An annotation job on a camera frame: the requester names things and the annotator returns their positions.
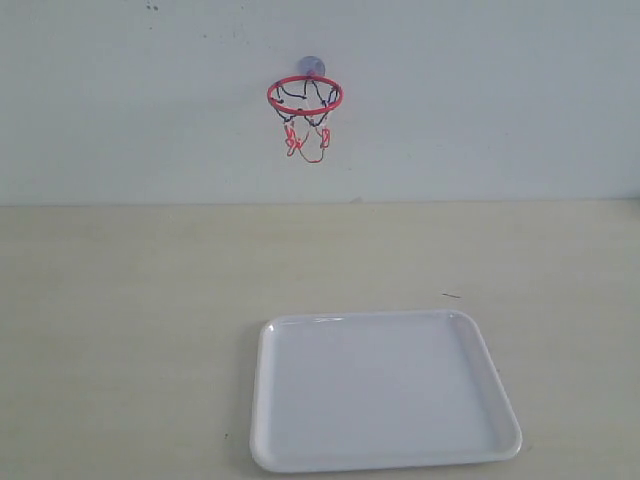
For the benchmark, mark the red mini basketball hoop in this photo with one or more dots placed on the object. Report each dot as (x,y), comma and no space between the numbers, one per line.
(304,104)

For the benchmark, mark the white plastic tray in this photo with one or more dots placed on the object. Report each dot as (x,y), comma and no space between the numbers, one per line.
(378,390)

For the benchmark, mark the clear suction cup mount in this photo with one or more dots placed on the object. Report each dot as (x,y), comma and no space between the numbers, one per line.
(311,66)

